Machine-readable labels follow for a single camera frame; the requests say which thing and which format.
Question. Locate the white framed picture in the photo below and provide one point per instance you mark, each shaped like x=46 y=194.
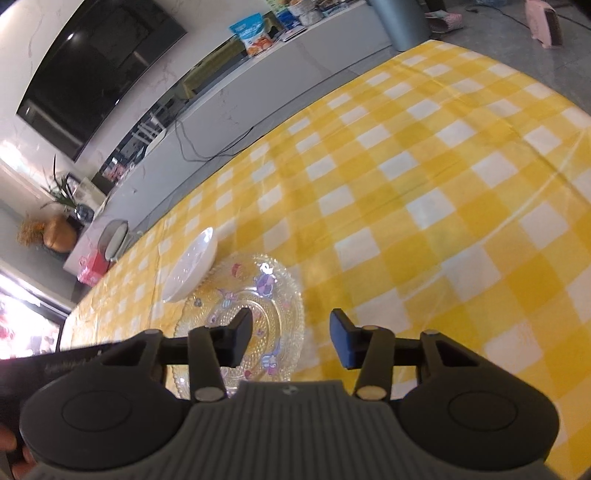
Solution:
x=87 y=189

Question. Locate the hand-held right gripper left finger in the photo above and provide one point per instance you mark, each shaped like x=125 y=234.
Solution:
x=242 y=337

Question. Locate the pink space heater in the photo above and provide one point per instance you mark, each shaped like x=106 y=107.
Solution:
x=545 y=23

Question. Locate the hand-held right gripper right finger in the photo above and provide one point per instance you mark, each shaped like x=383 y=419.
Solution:
x=341 y=339

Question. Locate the black chair with grey back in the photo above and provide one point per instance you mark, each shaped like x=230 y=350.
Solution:
x=114 y=237

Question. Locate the olive long box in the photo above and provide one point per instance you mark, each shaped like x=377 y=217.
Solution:
x=210 y=69

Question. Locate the blue-grey trash can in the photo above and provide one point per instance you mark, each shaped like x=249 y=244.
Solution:
x=401 y=23

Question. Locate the person's left hand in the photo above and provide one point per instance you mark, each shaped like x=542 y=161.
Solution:
x=5 y=443

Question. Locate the black wall television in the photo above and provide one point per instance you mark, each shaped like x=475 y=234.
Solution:
x=101 y=64

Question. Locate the pink patterned bag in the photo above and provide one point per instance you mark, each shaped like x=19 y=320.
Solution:
x=443 y=21

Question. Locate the small white plate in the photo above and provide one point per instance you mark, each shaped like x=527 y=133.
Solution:
x=191 y=267

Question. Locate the pink photo frame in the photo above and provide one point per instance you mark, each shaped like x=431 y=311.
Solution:
x=115 y=171

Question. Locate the grey wrapped pot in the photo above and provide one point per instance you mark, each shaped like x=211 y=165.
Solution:
x=310 y=13

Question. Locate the yellow checked tablecloth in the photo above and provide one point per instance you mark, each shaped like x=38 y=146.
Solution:
x=415 y=184

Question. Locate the white router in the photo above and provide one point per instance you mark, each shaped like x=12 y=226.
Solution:
x=150 y=131

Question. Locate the white marble television cabinet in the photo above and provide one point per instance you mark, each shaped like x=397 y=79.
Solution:
x=277 y=83

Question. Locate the stack of flat boxes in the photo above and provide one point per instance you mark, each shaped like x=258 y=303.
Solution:
x=292 y=32

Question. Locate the gold vase with dried flowers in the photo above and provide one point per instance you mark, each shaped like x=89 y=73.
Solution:
x=57 y=235

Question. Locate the blue snack bag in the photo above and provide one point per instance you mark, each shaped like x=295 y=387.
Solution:
x=253 y=34

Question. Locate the pink storage box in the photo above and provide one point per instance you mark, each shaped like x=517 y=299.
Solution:
x=92 y=267

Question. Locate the clear glass plate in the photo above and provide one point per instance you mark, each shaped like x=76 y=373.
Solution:
x=272 y=295

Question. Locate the green plant in blue vase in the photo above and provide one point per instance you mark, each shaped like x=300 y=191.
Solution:
x=64 y=196

